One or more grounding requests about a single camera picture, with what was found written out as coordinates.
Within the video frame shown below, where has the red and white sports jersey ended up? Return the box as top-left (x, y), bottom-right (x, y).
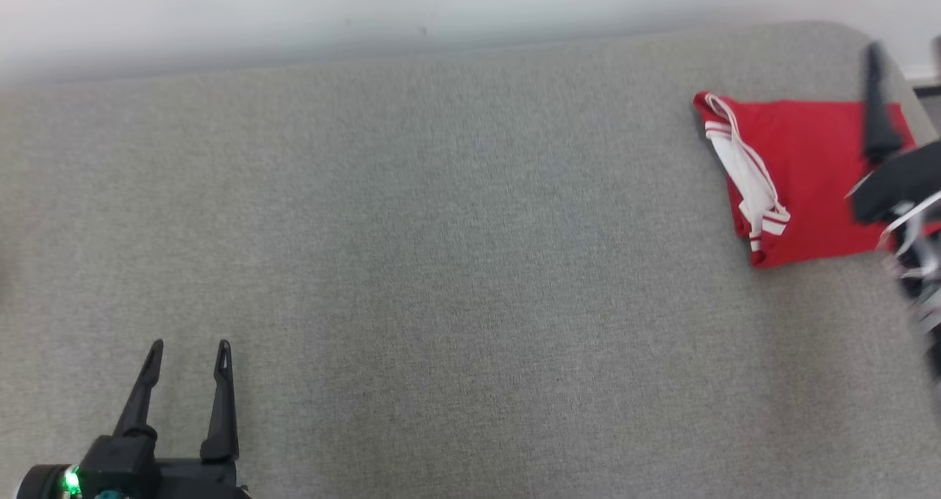
top-left (693, 91), bottom-right (941, 268)

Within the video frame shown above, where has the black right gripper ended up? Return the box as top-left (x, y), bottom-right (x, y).
top-left (849, 42), bottom-right (941, 224)

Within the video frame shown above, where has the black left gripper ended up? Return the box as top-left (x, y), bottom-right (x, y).
top-left (15, 340), bottom-right (251, 499)

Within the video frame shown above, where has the grey fabric sofa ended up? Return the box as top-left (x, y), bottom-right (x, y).
top-left (0, 20), bottom-right (941, 499)

